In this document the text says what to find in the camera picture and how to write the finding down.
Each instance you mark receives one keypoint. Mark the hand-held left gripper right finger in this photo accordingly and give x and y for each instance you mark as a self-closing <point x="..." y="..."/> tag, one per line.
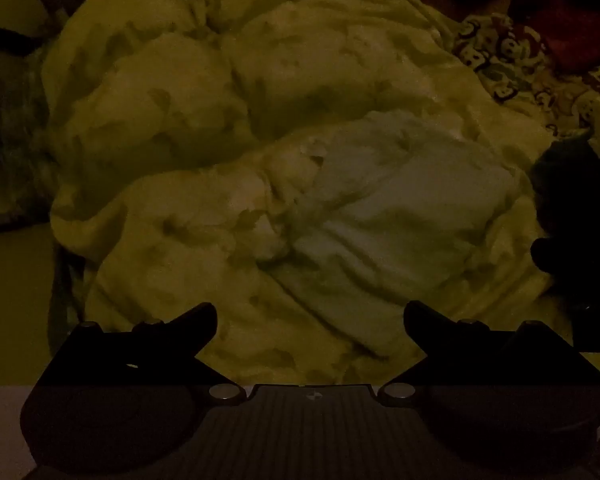
<point x="420" y="317"/>

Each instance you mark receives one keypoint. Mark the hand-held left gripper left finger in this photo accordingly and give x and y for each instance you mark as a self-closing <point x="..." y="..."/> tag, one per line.
<point x="200" y="317"/>

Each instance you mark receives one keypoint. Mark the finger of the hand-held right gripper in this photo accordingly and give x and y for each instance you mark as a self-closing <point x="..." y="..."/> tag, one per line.
<point x="547" y="256"/>

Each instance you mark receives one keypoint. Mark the white small garment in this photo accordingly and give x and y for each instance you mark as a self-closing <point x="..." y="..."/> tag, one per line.
<point x="380" y="210"/>

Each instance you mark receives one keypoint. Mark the dark cloth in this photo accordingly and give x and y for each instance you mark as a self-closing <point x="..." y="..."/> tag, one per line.
<point x="575" y="180"/>

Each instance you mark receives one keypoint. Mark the monkey print cloth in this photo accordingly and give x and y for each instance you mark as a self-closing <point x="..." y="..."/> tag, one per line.
<point x="505" y="60"/>

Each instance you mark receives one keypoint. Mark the red cloth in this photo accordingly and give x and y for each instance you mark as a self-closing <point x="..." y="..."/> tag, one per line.
<point x="570" y="35"/>

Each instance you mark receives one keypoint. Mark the pale yellow patterned blanket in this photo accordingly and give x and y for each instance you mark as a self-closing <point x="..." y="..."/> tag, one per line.
<point x="155" y="85"/>

